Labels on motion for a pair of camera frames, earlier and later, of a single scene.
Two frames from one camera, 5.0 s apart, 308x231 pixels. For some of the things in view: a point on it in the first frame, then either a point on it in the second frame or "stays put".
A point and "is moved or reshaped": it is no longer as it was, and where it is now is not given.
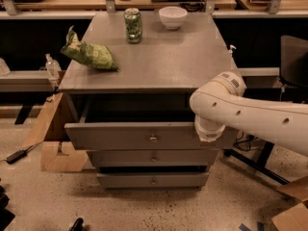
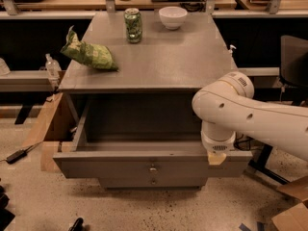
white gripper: (210, 133) → (218, 145)
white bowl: (172, 16) stays put
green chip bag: (89, 54) stays put
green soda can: (134, 25) stays put
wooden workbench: (81, 1) stays put
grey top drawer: (139, 122) is moved or reshaped
